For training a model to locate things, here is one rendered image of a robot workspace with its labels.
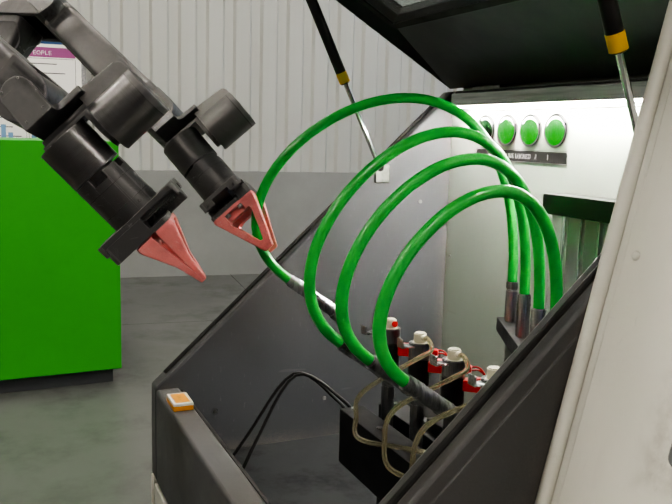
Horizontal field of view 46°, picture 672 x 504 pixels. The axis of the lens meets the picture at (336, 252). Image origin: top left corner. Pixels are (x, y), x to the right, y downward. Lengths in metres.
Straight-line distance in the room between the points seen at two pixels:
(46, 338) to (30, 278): 0.33
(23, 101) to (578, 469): 0.63
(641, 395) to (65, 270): 3.77
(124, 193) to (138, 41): 6.71
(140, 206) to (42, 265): 3.47
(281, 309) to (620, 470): 0.76
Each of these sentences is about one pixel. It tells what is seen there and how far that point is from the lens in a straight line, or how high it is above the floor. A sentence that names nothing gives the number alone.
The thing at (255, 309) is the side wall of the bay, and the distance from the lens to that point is 1.33.
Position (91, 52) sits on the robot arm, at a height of 1.48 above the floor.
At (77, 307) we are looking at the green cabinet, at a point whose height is 0.44.
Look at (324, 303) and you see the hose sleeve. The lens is 1.10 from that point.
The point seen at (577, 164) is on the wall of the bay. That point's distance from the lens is 1.19.
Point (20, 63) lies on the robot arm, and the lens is 0.87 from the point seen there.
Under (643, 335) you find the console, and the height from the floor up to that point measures 1.20.
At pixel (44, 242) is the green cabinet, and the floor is 0.78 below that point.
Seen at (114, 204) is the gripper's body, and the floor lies 1.29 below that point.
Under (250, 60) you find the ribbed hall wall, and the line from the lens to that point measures 7.64.
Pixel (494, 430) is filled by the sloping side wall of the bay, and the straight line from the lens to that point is 0.76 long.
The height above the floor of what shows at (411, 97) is 1.42.
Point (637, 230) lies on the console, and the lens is 0.76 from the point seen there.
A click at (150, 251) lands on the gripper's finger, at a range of 0.81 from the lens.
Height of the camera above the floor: 1.36
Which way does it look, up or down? 8 degrees down
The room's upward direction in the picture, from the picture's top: 2 degrees clockwise
